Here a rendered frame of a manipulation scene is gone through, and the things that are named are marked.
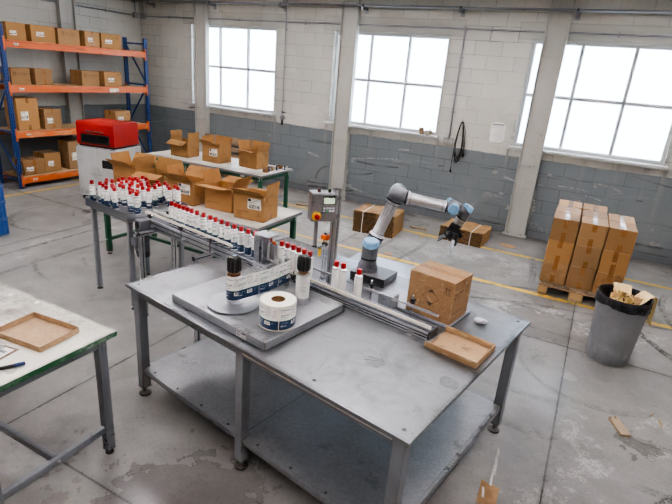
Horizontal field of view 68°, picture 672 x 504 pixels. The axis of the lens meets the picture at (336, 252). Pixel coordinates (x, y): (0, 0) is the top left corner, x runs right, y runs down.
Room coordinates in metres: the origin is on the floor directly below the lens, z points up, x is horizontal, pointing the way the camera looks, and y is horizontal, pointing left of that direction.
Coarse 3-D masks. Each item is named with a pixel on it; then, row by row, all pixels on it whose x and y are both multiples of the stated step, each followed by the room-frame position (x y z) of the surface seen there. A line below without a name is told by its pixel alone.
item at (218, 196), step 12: (216, 168) 5.18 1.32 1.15; (204, 180) 4.97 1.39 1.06; (216, 180) 5.13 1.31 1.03; (228, 180) 5.18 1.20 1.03; (240, 180) 4.86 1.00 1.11; (252, 180) 5.17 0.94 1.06; (216, 192) 4.90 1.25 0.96; (228, 192) 4.83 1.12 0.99; (216, 204) 4.90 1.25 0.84; (228, 204) 4.83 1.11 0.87
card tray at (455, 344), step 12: (444, 336) 2.54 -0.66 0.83; (456, 336) 2.55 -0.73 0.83; (468, 336) 2.52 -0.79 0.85; (432, 348) 2.37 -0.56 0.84; (444, 348) 2.40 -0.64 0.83; (456, 348) 2.41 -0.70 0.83; (468, 348) 2.42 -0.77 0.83; (480, 348) 2.43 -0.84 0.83; (492, 348) 2.39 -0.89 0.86; (456, 360) 2.29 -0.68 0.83; (468, 360) 2.25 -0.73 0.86; (480, 360) 2.26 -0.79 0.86
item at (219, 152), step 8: (208, 136) 7.64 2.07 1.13; (216, 136) 7.75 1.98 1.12; (224, 136) 7.68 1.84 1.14; (208, 144) 7.41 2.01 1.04; (216, 144) 7.71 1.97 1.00; (224, 144) 7.43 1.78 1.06; (208, 152) 7.43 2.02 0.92; (216, 152) 7.35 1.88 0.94; (224, 152) 7.43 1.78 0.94; (208, 160) 7.43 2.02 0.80; (216, 160) 7.36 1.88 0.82; (224, 160) 7.43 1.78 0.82
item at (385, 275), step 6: (354, 270) 3.29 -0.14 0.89; (378, 270) 3.36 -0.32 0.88; (384, 270) 3.37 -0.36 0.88; (390, 270) 3.39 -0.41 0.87; (354, 276) 3.26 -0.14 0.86; (366, 276) 3.22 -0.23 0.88; (372, 276) 3.21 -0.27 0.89; (378, 276) 3.22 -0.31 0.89; (384, 276) 3.24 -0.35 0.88; (390, 276) 3.26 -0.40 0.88; (396, 276) 3.38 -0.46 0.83; (366, 282) 3.21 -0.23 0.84; (378, 282) 3.17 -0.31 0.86; (384, 282) 3.17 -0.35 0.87
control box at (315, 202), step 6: (312, 192) 3.09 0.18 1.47; (324, 192) 3.12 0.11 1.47; (312, 198) 3.08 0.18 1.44; (318, 198) 3.08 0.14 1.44; (336, 198) 3.12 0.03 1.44; (312, 204) 3.08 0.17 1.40; (318, 204) 3.09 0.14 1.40; (336, 204) 3.12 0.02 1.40; (312, 210) 3.07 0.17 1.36; (318, 210) 3.09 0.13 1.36; (312, 216) 3.07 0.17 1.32; (324, 216) 3.10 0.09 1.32; (330, 216) 3.11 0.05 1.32
